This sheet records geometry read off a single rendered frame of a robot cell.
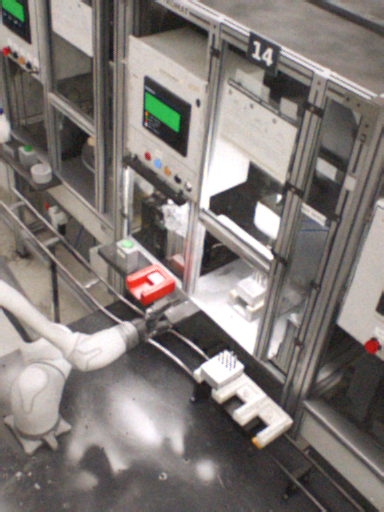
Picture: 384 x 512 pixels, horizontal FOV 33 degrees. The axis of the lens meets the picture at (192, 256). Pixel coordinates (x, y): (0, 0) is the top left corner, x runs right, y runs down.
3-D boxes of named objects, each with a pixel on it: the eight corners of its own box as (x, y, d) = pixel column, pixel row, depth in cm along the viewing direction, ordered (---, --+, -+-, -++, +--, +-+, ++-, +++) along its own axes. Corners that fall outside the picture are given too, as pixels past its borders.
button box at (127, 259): (115, 264, 273) (115, 242, 265) (130, 257, 277) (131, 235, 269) (126, 274, 268) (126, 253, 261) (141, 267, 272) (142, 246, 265)
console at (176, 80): (120, 151, 254) (122, 36, 224) (177, 132, 269) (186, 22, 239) (188, 205, 231) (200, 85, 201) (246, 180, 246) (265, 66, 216)
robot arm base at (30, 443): (32, 465, 225) (31, 456, 222) (2, 421, 238) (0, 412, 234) (78, 437, 235) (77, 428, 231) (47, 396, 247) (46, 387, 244)
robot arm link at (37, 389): (6, 431, 228) (-1, 392, 214) (24, 390, 242) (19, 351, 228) (51, 439, 227) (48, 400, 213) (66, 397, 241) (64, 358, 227)
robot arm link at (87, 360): (116, 322, 209) (102, 329, 220) (74, 343, 201) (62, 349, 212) (131, 352, 208) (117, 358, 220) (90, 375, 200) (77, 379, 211)
